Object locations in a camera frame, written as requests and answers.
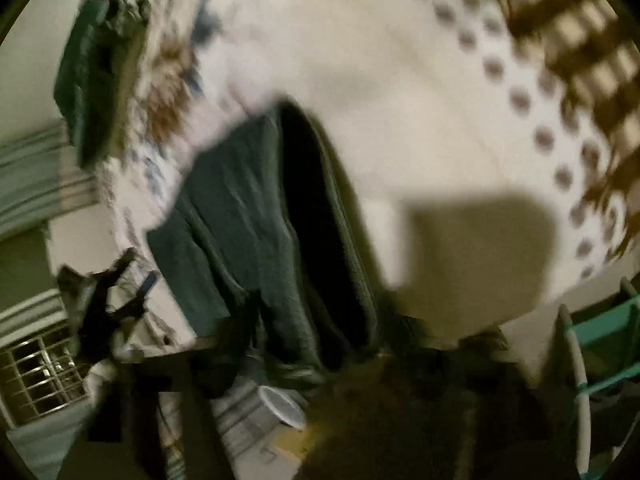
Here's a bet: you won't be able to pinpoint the grey green curtain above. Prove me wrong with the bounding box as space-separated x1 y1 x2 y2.
0 122 99 240

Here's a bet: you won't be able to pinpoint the dark blue jeans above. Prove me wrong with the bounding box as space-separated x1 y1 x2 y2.
146 100 382 388

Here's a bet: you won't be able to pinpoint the white round tub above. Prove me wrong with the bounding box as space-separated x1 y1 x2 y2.
258 386 307 430

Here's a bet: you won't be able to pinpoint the folded blue jeans stack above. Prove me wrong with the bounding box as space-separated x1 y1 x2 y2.
53 0 151 169

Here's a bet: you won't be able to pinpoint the floral bed blanket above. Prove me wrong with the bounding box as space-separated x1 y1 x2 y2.
102 0 639 340

